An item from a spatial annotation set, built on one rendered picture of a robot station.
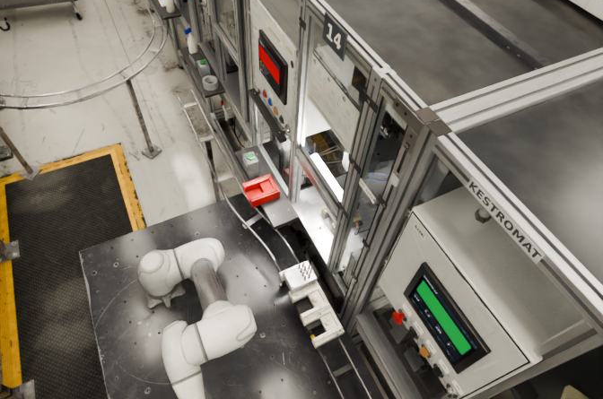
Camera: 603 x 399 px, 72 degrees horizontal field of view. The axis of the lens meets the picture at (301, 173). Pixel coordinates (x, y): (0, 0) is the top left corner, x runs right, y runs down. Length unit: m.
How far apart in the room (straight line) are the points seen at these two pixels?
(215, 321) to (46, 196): 2.41
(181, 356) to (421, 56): 1.18
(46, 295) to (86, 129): 1.51
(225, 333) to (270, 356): 0.59
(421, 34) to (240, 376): 1.57
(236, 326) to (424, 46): 1.07
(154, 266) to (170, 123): 2.12
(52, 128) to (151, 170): 1.03
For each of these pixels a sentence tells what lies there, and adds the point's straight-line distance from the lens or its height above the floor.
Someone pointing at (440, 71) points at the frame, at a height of 2.01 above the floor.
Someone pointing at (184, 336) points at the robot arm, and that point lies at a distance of 1.51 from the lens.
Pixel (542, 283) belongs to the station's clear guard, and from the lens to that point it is 0.95.
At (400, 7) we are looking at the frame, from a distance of 1.41.
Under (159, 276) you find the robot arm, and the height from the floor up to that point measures 0.92.
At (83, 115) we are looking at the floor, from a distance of 4.20.
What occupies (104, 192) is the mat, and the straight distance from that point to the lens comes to 3.52.
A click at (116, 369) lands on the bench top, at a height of 0.68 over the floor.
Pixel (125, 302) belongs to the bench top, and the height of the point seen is 0.67.
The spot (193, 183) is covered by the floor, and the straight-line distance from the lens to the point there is 3.40.
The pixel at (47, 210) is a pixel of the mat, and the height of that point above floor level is 0.01.
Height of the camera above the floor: 2.67
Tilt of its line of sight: 51 degrees down
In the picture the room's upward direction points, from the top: 5 degrees clockwise
